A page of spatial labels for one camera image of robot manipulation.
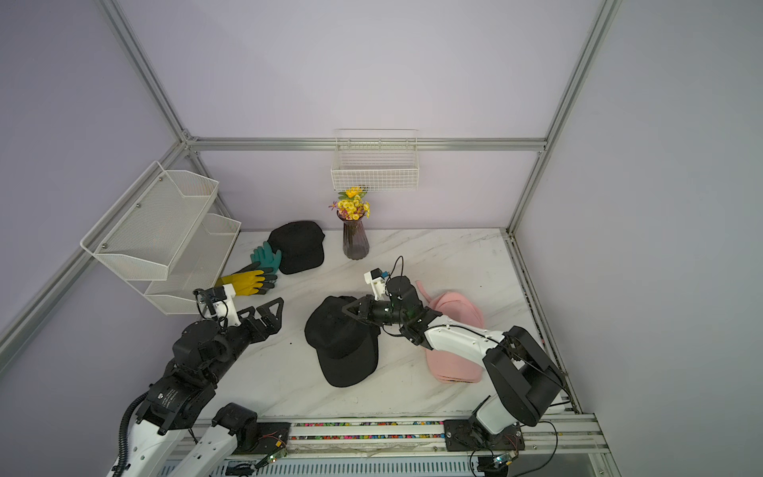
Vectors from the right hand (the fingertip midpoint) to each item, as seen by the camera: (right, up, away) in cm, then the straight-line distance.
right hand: (346, 312), depth 79 cm
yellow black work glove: (-38, +7, +23) cm, 45 cm away
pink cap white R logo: (+28, -15, +2) cm, 32 cm away
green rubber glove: (-35, +15, +32) cm, 50 cm away
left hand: (-17, +2, -9) cm, 19 cm away
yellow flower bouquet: (-1, +32, +14) cm, 35 cm away
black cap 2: (0, -9, -1) cm, 9 cm away
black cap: (-22, +20, +32) cm, 44 cm away
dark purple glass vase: (-1, +22, +26) cm, 34 cm away
